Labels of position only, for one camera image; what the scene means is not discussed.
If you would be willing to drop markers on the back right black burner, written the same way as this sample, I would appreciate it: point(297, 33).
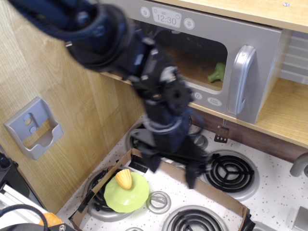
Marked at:
point(229, 173)

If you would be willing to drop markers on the green toy broccoli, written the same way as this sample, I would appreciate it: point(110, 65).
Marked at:
point(218, 74)

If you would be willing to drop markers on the yellow toy corn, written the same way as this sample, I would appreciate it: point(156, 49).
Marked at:
point(124, 179)

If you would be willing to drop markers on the grey front stove knob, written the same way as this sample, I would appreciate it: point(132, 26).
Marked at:
point(158, 202)

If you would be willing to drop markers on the wooden shelf unit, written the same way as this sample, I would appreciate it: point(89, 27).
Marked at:
point(280, 116)

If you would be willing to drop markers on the orange object bottom left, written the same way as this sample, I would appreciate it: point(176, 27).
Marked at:
point(52, 219)

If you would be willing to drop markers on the front right black burner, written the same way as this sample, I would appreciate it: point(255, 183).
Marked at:
point(194, 220)

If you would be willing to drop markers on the grey back stove knob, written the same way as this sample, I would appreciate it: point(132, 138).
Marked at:
point(199, 140)

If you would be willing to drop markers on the grey toy microwave door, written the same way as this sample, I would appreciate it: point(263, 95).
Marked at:
point(197, 41)

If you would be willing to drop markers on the grey wall phone holder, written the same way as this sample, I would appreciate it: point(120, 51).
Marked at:
point(27, 121)

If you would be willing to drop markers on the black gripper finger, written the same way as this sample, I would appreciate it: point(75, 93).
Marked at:
point(151, 160)
point(195, 170)

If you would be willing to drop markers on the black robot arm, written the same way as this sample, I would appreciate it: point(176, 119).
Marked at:
point(100, 38)

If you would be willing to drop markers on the black equipment at left edge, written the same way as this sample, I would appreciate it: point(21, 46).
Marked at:
point(10, 175)

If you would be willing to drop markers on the grey stove knob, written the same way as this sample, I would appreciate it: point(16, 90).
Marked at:
point(182, 167)
point(199, 140)
point(158, 202)

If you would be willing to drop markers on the hanging black toy spatula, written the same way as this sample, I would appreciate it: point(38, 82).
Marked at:
point(222, 132)

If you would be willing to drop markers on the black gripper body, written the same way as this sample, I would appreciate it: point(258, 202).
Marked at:
point(173, 142)

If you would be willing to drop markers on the back left black burner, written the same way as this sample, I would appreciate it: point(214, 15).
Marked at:
point(141, 139)

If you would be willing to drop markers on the green toy plate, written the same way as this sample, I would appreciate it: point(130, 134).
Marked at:
point(127, 200)

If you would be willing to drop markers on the grey toy faucet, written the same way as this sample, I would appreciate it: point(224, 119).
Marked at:
point(300, 166)

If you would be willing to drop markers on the grey middle stove knob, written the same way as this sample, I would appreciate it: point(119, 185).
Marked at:
point(182, 167)

